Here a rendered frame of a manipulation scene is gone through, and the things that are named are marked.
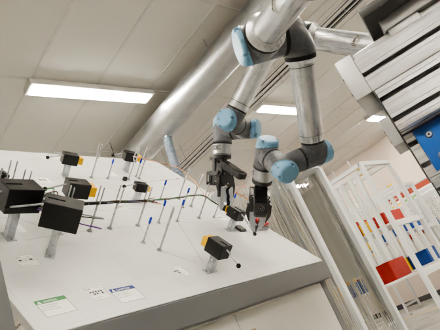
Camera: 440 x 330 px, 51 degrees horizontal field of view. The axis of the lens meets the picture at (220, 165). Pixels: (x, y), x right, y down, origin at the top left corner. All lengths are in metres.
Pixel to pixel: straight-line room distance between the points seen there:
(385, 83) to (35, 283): 0.83
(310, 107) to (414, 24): 0.58
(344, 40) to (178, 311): 1.06
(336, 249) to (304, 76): 1.50
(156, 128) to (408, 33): 4.12
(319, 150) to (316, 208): 1.30
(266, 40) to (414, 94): 0.50
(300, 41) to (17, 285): 0.96
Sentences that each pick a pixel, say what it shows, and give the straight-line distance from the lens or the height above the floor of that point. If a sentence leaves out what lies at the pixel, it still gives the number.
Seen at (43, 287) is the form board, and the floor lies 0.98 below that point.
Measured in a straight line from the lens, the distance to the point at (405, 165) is 10.26.
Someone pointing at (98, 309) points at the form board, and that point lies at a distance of 1.06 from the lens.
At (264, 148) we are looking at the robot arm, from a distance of 1.50.
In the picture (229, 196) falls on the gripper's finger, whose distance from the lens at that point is 1.78.
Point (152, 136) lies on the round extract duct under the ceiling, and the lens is 4.96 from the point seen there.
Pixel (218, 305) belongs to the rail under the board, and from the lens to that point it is 1.26.
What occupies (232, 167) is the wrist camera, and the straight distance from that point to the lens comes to 1.72.
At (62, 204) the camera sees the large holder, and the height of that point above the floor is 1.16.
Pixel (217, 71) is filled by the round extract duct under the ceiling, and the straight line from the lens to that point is 4.29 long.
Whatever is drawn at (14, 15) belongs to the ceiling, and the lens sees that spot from 3.69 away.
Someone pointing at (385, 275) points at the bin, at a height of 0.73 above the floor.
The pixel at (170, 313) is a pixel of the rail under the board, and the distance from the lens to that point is 1.13.
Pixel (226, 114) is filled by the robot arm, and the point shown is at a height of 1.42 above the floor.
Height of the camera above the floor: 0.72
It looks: 20 degrees up
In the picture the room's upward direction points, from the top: 24 degrees counter-clockwise
